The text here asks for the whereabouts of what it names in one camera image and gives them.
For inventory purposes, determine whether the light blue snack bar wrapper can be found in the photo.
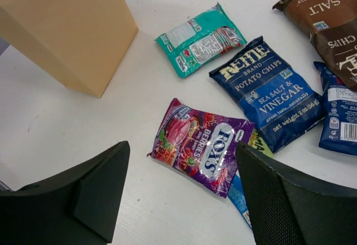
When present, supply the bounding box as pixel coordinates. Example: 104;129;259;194
228;173;252;229

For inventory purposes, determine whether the blue Kettle vinegar chips bag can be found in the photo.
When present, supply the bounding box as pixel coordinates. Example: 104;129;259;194
209;36;325;153

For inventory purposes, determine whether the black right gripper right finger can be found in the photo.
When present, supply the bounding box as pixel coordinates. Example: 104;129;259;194
235;141;356;244

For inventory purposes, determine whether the teal Fox's mint candy bag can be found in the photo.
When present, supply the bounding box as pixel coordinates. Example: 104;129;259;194
155;3;247;78

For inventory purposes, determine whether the brown paper bag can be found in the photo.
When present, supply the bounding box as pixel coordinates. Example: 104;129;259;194
1;0;138;97

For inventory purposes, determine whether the brown Kettle chips bag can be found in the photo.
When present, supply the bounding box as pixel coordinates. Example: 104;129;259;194
272;0;356;91

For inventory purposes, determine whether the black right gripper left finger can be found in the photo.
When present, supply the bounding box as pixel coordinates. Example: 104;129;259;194
1;141;130;244

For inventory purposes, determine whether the green yellow candy wrapper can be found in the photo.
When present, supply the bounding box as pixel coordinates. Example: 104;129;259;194
248;129;274;158

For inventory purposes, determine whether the purple Fox's berries candy bag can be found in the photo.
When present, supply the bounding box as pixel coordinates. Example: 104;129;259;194
148;98;255;198

